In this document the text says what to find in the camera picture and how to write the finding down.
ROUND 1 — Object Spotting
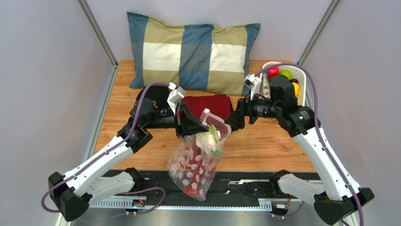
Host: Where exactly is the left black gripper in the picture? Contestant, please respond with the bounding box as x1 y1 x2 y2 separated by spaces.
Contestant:
144 101 209 138

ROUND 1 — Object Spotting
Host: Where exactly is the toy cauliflower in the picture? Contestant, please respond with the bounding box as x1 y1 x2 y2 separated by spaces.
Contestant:
195 125 222 156

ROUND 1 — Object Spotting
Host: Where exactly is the clear zip top bag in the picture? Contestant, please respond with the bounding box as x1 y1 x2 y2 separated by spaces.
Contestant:
167 108 232 201

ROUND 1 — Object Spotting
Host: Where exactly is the red toy lobster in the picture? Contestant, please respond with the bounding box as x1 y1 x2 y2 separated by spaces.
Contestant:
181 149 219 201

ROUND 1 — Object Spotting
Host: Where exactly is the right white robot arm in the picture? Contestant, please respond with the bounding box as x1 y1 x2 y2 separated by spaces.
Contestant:
225 75 374 226

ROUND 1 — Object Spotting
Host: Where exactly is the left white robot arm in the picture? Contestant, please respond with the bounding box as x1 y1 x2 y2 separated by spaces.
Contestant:
41 97 209 222

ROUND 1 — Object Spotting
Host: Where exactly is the dark red folded cloth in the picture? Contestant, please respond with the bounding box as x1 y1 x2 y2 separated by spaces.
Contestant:
182 94 233 120

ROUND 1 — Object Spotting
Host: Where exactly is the grey toy fish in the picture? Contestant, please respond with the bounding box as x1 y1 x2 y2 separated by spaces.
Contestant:
261 74 271 98

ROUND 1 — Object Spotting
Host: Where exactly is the black cap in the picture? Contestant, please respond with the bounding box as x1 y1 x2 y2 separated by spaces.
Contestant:
141 86 170 111

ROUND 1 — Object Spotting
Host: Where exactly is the green toy avocado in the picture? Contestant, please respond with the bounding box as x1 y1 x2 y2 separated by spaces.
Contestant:
270 74 288 82

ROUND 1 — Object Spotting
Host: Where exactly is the red toy apple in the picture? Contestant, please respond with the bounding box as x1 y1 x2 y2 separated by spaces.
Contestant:
267 66 280 79

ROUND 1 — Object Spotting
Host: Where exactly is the light green toy fruit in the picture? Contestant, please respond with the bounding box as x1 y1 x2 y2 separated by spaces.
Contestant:
280 70 292 80

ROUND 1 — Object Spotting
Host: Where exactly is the blue beige checked pillow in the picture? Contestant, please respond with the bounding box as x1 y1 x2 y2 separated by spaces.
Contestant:
127 12 261 96

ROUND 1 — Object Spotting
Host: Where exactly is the white plastic basket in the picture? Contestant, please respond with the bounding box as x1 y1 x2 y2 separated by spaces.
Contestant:
259 65 306 106

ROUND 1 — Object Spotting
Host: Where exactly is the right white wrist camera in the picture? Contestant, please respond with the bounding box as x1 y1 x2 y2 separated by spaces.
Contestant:
243 74 262 100

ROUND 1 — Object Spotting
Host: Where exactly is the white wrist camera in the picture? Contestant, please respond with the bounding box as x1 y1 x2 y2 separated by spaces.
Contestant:
243 74 262 100
167 82 186 115

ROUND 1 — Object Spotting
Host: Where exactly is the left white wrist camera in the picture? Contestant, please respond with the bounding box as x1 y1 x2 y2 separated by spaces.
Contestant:
167 82 186 115

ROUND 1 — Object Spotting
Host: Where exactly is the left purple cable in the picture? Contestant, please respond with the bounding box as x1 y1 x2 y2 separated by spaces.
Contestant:
41 82 171 215

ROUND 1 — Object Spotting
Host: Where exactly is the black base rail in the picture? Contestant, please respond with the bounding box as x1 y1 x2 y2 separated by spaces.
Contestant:
100 169 317 208

